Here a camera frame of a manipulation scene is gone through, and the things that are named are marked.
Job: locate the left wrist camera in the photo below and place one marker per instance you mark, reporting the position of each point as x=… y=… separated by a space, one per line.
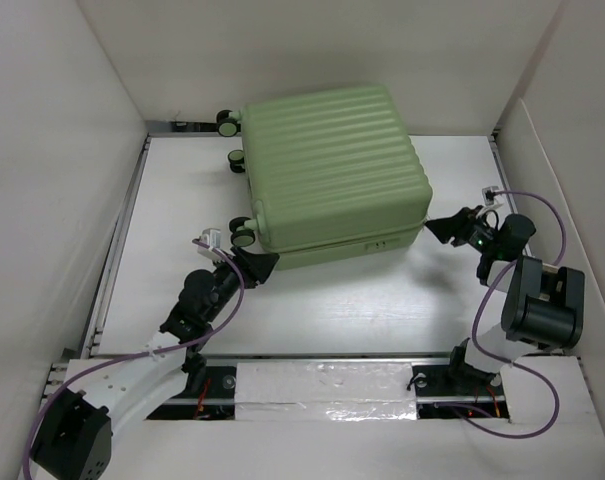
x=209 y=245

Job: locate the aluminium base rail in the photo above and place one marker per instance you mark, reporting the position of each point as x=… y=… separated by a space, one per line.
x=535 y=393

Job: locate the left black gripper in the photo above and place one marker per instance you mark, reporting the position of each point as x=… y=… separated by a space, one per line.
x=253 y=267

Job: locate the green hard-shell suitcase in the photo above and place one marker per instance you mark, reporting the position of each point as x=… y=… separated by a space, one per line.
x=331 y=175

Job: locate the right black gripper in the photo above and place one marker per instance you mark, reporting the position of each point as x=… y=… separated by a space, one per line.
x=456 y=225

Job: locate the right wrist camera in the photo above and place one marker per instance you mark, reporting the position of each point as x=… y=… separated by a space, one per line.
x=491 y=199

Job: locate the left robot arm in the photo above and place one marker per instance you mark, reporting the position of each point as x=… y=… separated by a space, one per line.
x=157 y=350

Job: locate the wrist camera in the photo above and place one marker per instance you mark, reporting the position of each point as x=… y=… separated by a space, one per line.
x=209 y=245
x=491 y=199

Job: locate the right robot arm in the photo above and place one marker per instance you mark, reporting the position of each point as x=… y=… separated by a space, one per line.
x=544 y=304

